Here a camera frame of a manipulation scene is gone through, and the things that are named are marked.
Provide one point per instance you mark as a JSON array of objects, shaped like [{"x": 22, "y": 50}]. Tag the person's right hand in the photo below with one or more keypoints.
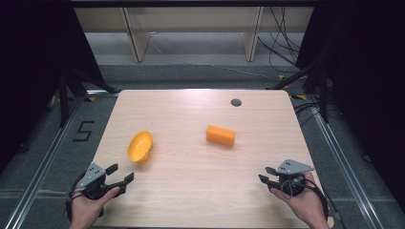
[{"x": 307, "y": 206}]

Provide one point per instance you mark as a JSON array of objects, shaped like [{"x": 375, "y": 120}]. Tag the metal floor rail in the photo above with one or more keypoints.
[
  {"x": 41, "y": 165},
  {"x": 345, "y": 165}
]

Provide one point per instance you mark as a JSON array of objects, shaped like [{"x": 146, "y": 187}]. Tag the black curtain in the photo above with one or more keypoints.
[
  {"x": 31, "y": 79},
  {"x": 366, "y": 95}
]

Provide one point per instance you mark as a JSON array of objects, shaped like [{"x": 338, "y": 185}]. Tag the orange rounded block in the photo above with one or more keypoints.
[{"x": 220, "y": 135}]

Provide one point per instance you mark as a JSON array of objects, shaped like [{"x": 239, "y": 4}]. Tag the grey round table grommet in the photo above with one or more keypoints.
[{"x": 236, "y": 102}]

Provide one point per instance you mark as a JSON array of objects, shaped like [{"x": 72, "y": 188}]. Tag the orange oval plastic dish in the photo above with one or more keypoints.
[{"x": 139, "y": 148}]

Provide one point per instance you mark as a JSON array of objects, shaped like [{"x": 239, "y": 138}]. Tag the person's left hand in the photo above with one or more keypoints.
[{"x": 84, "y": 211}]

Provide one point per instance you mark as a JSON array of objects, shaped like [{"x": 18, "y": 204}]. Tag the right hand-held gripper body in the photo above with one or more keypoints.
[{"x": 292, "y": 167}]

